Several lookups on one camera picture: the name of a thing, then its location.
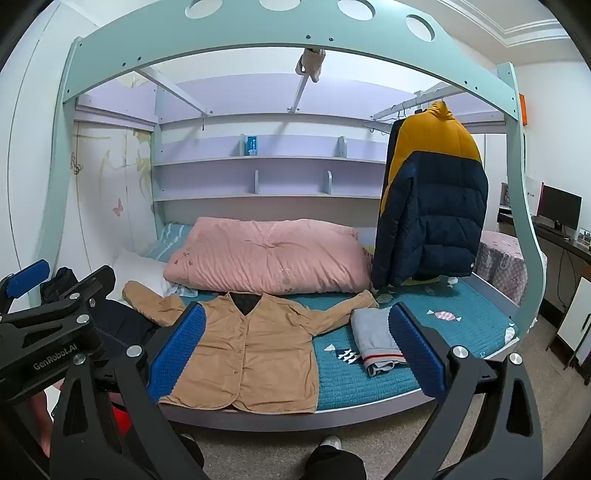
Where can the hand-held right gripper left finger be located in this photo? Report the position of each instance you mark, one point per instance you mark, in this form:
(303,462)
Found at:
(178,355)

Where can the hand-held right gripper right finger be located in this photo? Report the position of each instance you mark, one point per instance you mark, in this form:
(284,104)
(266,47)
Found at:
(415,355)

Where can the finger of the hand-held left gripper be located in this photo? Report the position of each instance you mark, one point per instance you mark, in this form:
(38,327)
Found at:
(27,278)
(92,286)

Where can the tan button jacket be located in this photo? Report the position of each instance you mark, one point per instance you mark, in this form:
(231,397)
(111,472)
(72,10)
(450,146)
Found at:
(258,350)

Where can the folded grey clothes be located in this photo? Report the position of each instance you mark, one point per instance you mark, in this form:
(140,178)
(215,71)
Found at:
(369,332)

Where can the metal clothes hanger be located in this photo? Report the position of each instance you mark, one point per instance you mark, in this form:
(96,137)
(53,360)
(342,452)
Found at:
(383,123)

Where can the dark cloth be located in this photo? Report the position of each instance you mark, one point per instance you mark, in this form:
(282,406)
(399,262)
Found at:
(122,322)

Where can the white pillow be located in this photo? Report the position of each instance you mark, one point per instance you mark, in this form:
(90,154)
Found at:
(138,272)

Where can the teal candy print bed sheet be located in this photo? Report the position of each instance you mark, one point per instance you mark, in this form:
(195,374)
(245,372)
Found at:
(351,390)

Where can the red object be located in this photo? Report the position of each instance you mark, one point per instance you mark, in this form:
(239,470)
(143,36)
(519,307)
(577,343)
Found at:
(119,415)

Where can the blue striped pillow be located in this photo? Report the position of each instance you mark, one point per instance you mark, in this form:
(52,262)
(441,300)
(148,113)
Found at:
(168,240)

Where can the white shoe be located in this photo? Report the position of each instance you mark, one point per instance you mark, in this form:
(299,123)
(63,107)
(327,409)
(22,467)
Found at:
(330,442)

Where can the person's dark trouser leg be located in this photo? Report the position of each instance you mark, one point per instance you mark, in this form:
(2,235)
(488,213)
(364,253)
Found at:
(334,464)

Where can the pink pillow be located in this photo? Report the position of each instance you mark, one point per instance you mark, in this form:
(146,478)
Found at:
(268,254)

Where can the navy and yellow puffer jacket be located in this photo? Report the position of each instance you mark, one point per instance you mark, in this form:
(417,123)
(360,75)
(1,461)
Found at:
(438,207)

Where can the white cabinet door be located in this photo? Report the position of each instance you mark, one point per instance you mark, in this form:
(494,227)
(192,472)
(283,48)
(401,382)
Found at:
(577,323)

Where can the dark wooden desk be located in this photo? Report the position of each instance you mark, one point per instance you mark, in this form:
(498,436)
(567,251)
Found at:
(572,247)

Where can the black computer monitor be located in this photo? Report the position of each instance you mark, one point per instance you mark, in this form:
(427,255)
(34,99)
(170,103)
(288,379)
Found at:
(559,205)

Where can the small blue box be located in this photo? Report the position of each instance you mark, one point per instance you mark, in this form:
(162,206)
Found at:
(252,145)

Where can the beige plush toy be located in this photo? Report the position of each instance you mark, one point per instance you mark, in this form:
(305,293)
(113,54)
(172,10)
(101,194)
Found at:
(310,62)

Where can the pink butterfly wall sticker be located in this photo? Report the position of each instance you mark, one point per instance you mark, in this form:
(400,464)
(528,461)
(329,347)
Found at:
(117,207)

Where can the brown butterfly wall sticker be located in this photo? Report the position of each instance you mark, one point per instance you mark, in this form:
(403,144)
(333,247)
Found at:
(76,164)

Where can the lilac wall shelf unit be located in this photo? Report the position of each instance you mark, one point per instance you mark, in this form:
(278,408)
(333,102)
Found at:
(277,184)

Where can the orange wall object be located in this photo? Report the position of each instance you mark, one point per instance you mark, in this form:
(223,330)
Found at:
(523,108)

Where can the light green bed frame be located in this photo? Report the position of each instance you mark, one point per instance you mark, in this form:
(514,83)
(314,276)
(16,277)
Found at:
(258,46)

